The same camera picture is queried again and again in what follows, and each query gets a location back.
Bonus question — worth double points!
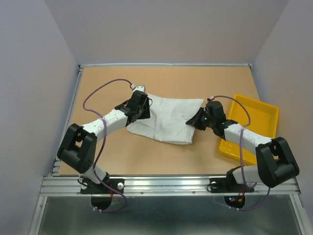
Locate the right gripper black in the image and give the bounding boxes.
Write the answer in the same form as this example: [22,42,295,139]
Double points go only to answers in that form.
[185,107,215,131]

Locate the white long sleeve shirt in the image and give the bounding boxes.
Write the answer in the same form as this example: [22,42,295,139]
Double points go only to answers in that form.
[127,94,203,145]

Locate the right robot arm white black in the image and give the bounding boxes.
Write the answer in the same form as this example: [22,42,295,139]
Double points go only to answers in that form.
[186,100,300,191]

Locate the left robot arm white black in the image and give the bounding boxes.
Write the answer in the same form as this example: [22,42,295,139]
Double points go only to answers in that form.
[57,86,150,193]

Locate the yellow plastic tray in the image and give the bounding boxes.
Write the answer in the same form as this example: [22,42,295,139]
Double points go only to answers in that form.
[219,94,279,161]

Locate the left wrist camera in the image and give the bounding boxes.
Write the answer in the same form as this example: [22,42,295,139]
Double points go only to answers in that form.
[130,84,146,93]

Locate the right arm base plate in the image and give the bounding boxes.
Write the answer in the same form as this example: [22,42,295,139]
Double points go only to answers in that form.
[206,177,254,210]

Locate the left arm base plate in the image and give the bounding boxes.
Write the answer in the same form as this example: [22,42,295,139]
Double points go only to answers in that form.
[77,177,125,212]

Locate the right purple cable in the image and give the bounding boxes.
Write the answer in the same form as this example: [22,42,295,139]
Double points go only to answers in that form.
[207,95,271,212]

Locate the aluminium mounting rail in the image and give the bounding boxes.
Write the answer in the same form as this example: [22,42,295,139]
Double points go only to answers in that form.
[40,174,301,196]

